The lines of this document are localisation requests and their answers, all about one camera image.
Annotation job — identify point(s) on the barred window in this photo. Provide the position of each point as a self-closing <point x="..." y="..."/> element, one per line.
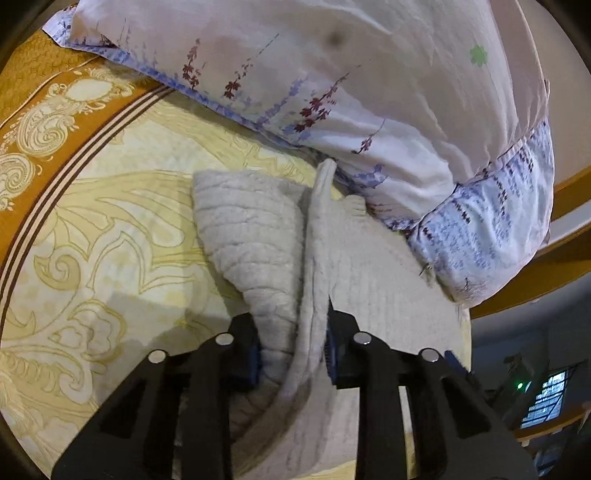
<point x="547" y="397"/>

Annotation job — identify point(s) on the pink floral pillow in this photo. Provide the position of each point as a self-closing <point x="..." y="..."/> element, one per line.
<point x="277" y="69"/>

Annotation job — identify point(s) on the yellow patterned bedsheet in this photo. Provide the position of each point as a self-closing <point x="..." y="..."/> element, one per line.
<point x="115" y="230"/>

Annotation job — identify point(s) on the lavender tree print pillow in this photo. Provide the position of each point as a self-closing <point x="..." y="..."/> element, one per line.
<point x="489" y="230"/>

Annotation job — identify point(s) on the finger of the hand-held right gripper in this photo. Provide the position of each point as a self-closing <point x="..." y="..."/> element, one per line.
<point x="456" y="362"/>

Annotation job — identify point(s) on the dark device with green light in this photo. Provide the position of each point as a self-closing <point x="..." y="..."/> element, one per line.
<point x="519" y="385"/>

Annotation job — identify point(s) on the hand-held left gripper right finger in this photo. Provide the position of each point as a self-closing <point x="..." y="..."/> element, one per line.
<point x="330" y="357"/>

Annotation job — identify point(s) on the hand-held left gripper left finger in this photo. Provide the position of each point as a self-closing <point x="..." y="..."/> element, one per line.
<point x="252" y="369"/>

